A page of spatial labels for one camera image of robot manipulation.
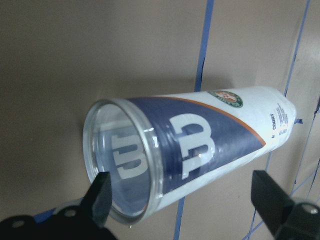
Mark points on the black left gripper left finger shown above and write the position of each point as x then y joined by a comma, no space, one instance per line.
82,219

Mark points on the clear tennis ball can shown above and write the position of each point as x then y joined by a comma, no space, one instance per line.
158,149

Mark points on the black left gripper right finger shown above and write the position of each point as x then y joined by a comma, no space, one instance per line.
285,217

